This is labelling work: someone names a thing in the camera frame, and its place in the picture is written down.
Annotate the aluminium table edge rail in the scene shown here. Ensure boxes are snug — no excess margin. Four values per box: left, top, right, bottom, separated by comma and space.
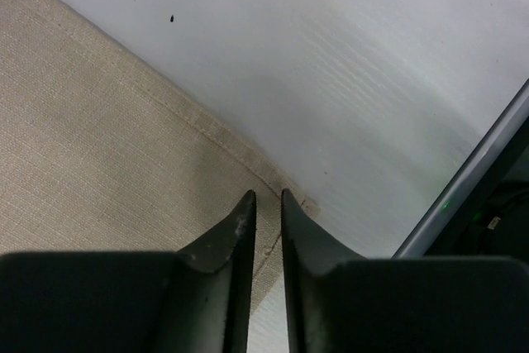
393, 83, 528, 258

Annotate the beige cloth napkin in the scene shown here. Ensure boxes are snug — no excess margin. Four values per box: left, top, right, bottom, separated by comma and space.
1, 0, 319, 305

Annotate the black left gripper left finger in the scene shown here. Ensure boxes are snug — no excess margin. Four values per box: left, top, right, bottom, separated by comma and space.
1, 191, 256, 352

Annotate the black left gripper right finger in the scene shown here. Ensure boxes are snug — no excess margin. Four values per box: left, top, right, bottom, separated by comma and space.
281, 190, 528, 352

